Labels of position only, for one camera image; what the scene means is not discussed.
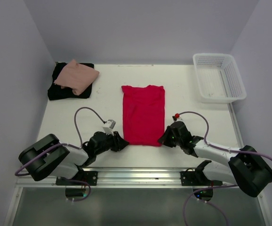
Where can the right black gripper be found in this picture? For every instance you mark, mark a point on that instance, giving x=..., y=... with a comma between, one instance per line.
x=164, y=139

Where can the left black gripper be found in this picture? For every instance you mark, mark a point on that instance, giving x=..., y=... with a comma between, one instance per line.
x=119, y=142

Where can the red t shirt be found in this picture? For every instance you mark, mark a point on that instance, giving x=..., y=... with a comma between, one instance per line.
x=143, y=114

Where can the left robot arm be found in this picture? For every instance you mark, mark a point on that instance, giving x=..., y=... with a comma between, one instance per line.
x=49, y=157

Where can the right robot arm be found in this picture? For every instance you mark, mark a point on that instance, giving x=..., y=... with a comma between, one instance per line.
x=246, y=168

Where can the white plastic basket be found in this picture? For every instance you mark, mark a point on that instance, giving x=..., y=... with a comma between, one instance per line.
x=218, y=78

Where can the folded pink t shirt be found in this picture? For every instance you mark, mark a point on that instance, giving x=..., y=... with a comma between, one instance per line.
x=76, y=76

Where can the folded black t shirt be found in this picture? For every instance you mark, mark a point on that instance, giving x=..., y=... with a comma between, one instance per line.
x=55, y=92

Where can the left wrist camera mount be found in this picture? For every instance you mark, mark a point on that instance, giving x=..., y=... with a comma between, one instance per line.
x=109, y=126

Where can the aluminium rail frame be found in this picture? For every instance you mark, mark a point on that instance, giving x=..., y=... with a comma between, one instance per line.
x=137, y=186

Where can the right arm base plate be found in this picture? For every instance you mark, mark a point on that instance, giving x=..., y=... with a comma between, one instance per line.
x=193, y=177

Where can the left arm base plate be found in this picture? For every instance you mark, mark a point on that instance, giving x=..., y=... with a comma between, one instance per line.
x=89, y=177

